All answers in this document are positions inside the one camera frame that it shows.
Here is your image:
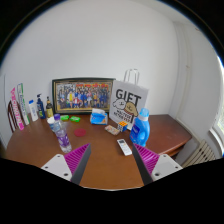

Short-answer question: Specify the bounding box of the blue yellow patterned paper cup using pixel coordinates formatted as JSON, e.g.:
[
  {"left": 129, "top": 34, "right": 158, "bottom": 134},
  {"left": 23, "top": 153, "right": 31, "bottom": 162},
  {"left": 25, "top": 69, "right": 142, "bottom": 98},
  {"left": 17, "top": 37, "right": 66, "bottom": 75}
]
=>
[{"left": 46, "top": 116, "right": 56, "bottom": 133}]

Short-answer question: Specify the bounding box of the white blue-capped lotion bottle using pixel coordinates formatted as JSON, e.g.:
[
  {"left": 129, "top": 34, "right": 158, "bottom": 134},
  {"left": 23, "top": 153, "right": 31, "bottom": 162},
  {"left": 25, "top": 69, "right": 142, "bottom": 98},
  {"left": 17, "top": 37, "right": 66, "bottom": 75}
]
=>
[{"left": 28, "top": 99, "right": 39, "bottom": 122}]

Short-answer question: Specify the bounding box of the white paper gift bag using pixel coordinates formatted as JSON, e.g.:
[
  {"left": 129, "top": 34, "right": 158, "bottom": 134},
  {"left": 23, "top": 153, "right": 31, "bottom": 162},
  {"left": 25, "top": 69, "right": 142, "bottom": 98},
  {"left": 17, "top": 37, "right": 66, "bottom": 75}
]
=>
[{"left": 108, "top": 68, "right": 150, "bottom": 131}]

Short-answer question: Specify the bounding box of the dark blue pump bottle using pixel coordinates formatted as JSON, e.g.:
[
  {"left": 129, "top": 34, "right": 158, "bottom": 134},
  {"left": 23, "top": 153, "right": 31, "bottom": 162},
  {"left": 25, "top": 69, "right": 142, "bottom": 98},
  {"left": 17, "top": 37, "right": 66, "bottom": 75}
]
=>
[{"left": 35, "top": 93, "right": 47, "bottom": 120}]

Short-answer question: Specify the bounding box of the long green white box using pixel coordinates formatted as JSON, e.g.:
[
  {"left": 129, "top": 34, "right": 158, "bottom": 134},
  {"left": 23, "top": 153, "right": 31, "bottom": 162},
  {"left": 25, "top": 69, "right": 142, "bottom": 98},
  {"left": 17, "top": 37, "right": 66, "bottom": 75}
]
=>
[{"left": 16, "top": 82, "right": 31, "bottom": 126}]

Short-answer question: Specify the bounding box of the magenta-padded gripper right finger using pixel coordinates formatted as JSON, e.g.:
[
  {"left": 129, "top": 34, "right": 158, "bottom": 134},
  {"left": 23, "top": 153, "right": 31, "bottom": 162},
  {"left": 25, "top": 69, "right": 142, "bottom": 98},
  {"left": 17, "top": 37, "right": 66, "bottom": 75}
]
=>
[{"left": 132, "top": 143, "right": 184, "bottom": 186}]

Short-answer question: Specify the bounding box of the white remote control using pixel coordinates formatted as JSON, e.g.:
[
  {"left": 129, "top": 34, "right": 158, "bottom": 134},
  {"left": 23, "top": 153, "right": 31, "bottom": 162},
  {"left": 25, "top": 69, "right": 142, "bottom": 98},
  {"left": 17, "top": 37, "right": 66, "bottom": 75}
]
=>
[{"left": 116, "top": 138, "right": 133, "bottom": 157}]

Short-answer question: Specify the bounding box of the colourful puzzle cube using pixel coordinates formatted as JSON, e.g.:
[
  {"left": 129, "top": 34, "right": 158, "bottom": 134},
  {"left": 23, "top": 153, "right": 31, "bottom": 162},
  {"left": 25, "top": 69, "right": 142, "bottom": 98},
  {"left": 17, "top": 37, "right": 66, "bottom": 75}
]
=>
[{"left": 117, "top": 120, "right": 129, "bottom": 133}]

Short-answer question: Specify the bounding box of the white radiator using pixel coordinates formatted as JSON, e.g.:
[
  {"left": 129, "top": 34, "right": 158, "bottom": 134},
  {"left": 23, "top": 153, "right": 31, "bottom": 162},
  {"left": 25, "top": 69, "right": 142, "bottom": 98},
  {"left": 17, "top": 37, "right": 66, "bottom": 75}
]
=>
[{"left": 181, "top": 139, "right": 217, "bottom": 168}]

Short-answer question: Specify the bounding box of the framed group photo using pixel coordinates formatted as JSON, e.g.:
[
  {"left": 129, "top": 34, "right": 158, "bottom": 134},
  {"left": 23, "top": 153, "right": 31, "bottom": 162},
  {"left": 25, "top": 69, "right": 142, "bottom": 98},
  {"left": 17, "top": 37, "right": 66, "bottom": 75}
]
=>
[{"left": 51, "top": 77, "right": 117, "bottom": 116}]

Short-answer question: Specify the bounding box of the clear purple-capped water bottle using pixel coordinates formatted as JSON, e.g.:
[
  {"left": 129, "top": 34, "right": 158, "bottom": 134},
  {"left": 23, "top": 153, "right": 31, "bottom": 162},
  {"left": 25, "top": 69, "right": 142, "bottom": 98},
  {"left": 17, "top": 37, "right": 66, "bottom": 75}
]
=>
[{"left": 52, "top": 113, "right": 73, "bottom": 154}]

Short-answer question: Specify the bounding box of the flat round red coaster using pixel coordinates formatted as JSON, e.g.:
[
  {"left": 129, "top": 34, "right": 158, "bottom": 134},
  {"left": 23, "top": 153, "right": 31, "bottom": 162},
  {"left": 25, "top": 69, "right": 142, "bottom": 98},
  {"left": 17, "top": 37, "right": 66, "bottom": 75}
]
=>
[{"left": 73, "top": 128, "right": 88, "bottom": 138}]

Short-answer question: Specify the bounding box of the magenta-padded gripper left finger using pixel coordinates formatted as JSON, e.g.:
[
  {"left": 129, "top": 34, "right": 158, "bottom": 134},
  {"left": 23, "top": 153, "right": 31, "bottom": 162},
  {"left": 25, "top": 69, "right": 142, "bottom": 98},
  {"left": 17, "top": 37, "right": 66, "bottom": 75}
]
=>
[{"left": 40, "top": 143, "right": 92, "bottom": 186}]

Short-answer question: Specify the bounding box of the small patterned pouch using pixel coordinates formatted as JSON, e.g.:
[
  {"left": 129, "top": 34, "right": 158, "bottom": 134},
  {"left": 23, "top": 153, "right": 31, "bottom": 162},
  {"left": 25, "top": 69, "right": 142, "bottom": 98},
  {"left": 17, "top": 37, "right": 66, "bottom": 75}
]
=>
[{"left": 104, "top": 124, "right": 121, "bottom": 136}]

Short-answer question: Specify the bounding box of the white-framed window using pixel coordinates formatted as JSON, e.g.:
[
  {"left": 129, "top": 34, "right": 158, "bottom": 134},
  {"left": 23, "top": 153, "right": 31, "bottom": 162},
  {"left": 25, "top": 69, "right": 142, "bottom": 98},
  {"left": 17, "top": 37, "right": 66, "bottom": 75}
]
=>
[{"left": 209, "top": 56, "right": 224, "bottom": 148}]

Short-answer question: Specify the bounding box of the blue detergent bottle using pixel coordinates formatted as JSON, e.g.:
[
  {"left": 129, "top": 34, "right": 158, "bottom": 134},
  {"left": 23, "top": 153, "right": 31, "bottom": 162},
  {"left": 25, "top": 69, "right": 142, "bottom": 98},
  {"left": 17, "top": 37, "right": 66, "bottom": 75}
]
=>
[{"left": 129, "top": 107, "right": 151, "bottom": 148}]

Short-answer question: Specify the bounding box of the blue tissue pack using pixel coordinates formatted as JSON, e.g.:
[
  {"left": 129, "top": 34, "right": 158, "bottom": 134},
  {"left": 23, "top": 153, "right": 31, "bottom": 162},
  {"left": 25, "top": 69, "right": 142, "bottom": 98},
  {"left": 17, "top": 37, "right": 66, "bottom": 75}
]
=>
[{"left": 89, "top": 108, "right": 109, "bottom": 126}]

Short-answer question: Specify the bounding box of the long pink white box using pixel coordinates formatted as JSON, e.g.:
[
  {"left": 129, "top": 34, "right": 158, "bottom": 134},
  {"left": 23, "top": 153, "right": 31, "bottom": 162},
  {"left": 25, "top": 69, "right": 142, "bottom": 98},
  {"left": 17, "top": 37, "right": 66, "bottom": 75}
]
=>
[{"left": 9, "top": 87, "right": 25, "bottom": 131}]

